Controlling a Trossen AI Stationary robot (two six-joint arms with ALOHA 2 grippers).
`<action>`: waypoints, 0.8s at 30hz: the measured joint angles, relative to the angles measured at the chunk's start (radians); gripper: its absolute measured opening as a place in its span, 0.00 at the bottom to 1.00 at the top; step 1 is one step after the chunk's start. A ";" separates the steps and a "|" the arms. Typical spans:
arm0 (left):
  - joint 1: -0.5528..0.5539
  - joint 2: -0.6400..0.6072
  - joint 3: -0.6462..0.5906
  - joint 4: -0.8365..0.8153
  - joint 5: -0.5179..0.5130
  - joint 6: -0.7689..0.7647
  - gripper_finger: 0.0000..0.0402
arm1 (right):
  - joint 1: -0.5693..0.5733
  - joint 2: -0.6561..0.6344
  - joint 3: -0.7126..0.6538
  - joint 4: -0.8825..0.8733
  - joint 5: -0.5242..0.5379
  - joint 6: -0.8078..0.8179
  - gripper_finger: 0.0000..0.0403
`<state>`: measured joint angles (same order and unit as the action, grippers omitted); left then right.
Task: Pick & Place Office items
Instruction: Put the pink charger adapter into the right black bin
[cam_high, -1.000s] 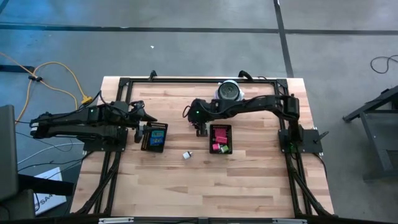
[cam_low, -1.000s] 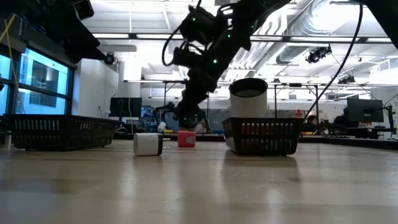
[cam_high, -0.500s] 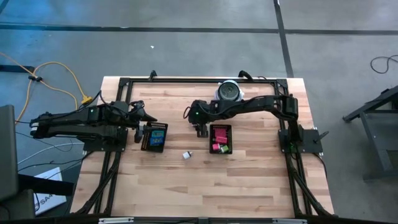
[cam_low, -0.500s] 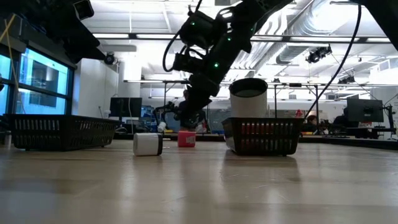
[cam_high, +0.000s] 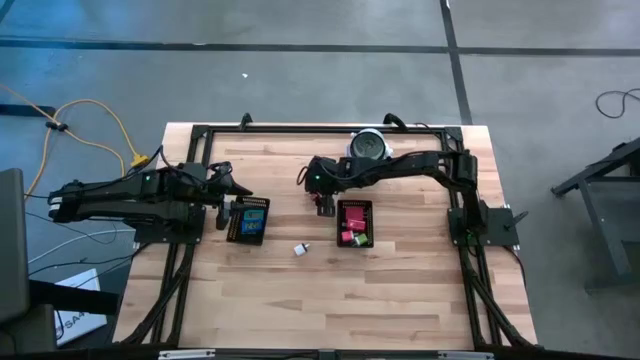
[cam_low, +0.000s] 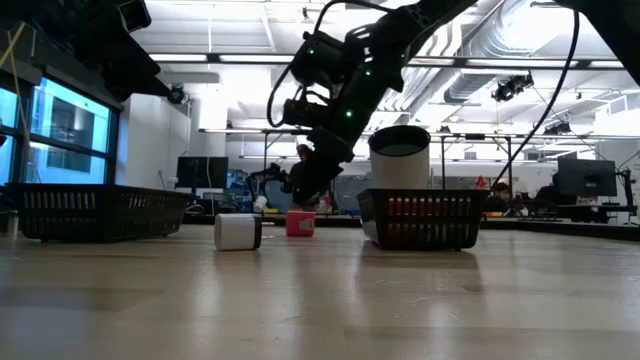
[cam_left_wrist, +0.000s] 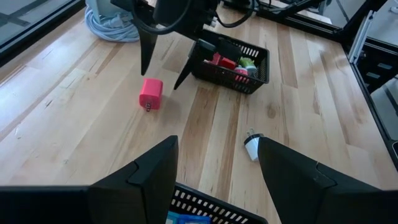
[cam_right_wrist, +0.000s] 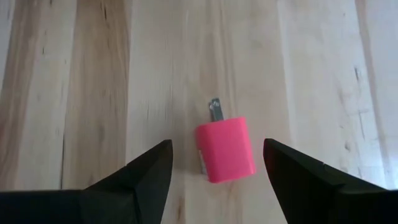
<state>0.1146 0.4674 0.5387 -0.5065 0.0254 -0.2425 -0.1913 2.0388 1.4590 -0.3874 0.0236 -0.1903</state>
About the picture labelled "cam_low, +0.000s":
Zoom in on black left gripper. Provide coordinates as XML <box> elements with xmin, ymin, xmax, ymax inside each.
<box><xmin>34</xmin><ymin>0</ymin><xmax>171</xmax><ymax>105</ymax></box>

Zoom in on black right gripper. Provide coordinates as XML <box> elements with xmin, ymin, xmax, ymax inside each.
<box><xmin>301</xmin><ymin>54</ymin><xmax>405</xmax><ymax>201</ymax></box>

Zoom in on pink cube charger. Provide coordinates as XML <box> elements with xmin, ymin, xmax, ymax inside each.
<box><xmin>285</xmin><ymin>209</ymin><xmax>317</xmax><ymax>238</ymax></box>

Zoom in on red rectangular charger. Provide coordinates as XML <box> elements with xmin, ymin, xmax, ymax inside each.
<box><xmin>387</xmin><ymin>196</ymin><xmax>474</xmax><ymax>242</ymax></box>

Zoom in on white charger with dark end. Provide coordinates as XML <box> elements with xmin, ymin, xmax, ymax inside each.
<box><xmin>213</xmin><ymin>212</ymin><xmax>275</xmax><ymax>252</ymax></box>

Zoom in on person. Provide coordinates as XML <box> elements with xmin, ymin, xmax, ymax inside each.
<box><xmin>491</xmin><ymin>180</ymin><xmax>515</xmax><ymax>215</ymax></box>
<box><xmin>286</xmin><ymin>143</ymin><xmax>324</xmax><ymax>212</ymax></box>
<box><xmin>533</xmin><ymin>172</ymin><xmax>564</xmax><ymax>206</ymax></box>

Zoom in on white cylinder with black rim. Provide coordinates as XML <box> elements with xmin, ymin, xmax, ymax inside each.
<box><xmin>367</xmin><ymin>124</ymin><xmax>432</xmax><ymax>191</ymax></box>

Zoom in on large window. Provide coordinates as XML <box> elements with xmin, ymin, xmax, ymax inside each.
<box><xmin>0</xmin><ymin>74</ymin><xmax>119</xmax><ymax>187</ymax></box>

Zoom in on black plastic slotted basket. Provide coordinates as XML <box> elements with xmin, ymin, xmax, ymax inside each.
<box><xmin>3</xmin><ymin>182</ymin><xmax>195</xmax><ymax>244</ymax></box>
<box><xmin>356</xmin><ymin>187</ymin><xmax>491</xmax><ymax>252</ymax></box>

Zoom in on black computer monitor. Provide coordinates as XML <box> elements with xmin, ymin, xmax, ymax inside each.
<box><xmin>175</xmin><ymin>155</ymin><xmax>230</xmax><ymax>191</ymax></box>
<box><xmin>555</xmin><ymin>157</ymin><xmax>619</xmax><ymax>199</ymax></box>

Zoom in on black ceiling spotlight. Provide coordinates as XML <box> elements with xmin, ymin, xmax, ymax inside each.
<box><xmin>491</xmin><ymin>74</ymin><xmax>535</xmax><ymax>104</ymax></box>

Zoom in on black round ceiling camera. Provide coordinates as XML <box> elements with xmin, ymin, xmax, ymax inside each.
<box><xmin>166</xmin><ymin>83</ymin><xmax>188</xmax><ymax>106</ymax></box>

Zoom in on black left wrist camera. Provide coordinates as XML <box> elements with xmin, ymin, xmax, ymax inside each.
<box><xmin>116</xmin><ymin>0</ymin><xmax>153</xmax><ymax>35</ymax></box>

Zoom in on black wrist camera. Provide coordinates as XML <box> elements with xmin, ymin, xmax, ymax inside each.
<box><xmin>281</xmin><ymin>96</ymin><xmax>332</xmax><ymax>129</ymax></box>
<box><xmin>116</xmin><ymin>0</ymin><xmax>153</xmax><ymax>35</ymax></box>

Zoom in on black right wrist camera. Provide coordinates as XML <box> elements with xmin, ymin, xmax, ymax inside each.
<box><xmin>281</xmin><ymin>96</ymin><xmax>332</xmax><ymax>129</ymax></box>

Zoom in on black background rig frame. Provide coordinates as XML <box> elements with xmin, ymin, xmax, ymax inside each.
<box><xmin>260</xmin><ymin>128</ymin><xmax>339</xmax><ymax>199</ymax></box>
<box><xmin>438</xmin><ymin>132</ymin><xmax>514</xmax><ymax>194</ymax></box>

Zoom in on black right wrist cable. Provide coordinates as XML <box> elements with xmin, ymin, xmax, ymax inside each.
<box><xmin>266</xmin><ymin>0</ymin><xmax>396</xmax><ymax>129</ymax></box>

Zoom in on silver ventilation duct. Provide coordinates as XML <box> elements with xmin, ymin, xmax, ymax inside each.
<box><xmin>442</xmin><ymin>0</ymin><xmax>556</xmax><ymax>105</ymax></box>

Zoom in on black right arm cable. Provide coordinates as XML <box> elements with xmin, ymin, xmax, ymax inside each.
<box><xmin>491</xmin><ymin>9</ymin><xmax>581</xmax><ymax>190</ymax></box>

